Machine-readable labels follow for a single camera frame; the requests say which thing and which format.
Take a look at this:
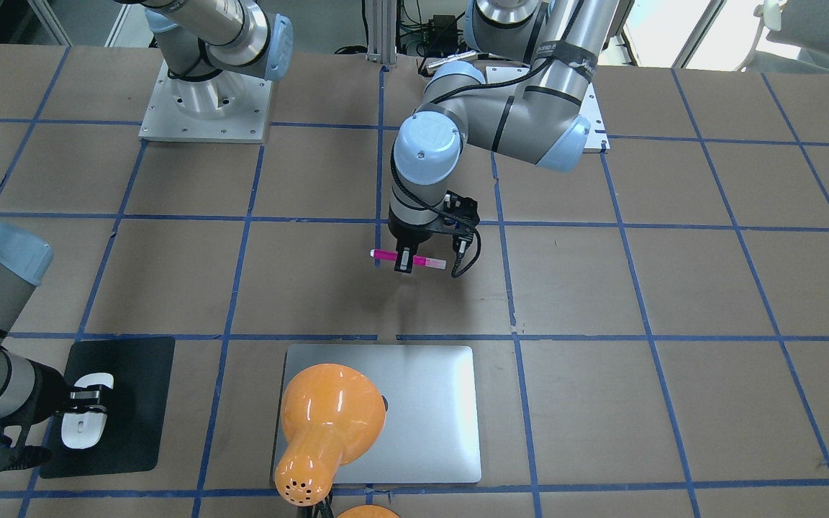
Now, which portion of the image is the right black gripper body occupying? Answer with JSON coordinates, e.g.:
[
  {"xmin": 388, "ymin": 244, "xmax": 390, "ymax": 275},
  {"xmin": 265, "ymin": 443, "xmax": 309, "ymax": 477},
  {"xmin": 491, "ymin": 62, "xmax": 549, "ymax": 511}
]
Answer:
[{"xmin": 0, "ymin": 360, "xmax": 71, "ymax": 427}]

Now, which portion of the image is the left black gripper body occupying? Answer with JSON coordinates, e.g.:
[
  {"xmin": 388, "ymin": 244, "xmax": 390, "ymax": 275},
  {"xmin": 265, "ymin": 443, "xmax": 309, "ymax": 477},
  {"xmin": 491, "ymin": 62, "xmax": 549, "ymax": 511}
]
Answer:
[{"xmin": 389, "ymin": 215, "xmax": 458, "ymax": 255}]

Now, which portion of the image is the pink marker pen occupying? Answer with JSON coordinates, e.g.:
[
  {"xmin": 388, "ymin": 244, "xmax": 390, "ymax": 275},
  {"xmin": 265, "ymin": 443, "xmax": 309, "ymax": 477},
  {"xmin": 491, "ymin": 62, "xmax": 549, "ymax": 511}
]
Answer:
[{"xmin": 369, "ymin": 249, "xmax": 447, "ymax": 270}]

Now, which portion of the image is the white computer mouse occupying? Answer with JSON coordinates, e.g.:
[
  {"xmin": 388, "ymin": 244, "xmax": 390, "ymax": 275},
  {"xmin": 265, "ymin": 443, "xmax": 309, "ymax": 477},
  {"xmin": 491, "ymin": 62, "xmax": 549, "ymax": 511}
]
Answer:
[{"xmin": 60, "ymin": 373, "xmax": 115, "ymax": 450}]

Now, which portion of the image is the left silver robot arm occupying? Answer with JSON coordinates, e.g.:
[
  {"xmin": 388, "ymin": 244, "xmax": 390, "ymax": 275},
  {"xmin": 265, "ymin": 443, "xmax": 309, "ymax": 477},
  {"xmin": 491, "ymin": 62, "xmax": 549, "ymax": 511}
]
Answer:
[{"xmin": 389, "ymin": 1, "xmax": 618, "ymax": 278}]

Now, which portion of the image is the black mousepad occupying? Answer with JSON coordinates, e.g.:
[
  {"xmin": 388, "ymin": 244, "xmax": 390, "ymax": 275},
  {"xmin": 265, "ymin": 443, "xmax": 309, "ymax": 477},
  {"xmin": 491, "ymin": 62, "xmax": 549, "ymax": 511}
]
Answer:
[{"xmin": 40, "ymin": 337, "xmax": 175, "ymax": 479}]

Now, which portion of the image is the orange desk lamp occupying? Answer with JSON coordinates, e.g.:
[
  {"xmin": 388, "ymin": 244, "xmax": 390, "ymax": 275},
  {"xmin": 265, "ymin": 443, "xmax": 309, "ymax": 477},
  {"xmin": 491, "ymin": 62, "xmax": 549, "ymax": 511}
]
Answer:
[{"xmin": 273, "ymin": 363, "xmax": 389, "ymax": 517}]

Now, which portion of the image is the grey closed laptop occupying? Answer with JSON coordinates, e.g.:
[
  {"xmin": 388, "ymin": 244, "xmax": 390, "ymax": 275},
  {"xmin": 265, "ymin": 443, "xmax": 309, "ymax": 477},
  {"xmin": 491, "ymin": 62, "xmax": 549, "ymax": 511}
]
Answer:
[{"xmin": 283, "ymin": 344, "xmax": 481, "ymax": 485}]

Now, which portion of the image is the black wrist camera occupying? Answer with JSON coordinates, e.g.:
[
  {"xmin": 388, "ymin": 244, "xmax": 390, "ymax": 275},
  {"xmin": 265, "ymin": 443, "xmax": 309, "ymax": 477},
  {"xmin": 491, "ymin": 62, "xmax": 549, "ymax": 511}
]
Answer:
[{"xmin": 443, "ymin": 191, "xmax": 481, "ymax": 259}]

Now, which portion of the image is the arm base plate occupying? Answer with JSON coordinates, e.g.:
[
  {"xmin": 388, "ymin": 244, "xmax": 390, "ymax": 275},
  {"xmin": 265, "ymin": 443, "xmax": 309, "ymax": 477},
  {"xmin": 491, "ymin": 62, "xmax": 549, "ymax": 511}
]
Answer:
[
  {"xmin": 483, "ymin": 65, "xmax": 611, "ymax": 153},
  {"xmin": 138, "ymin": 63, "xmax": 276, "ymax": 145}
]

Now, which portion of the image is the aluminium frame post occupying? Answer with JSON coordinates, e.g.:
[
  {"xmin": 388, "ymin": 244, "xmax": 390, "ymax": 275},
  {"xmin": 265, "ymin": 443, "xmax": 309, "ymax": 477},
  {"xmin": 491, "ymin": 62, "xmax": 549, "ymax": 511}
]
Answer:
[{"xmin": 361, "ymin": 0, "xmax": 399, "ymax": 68}]

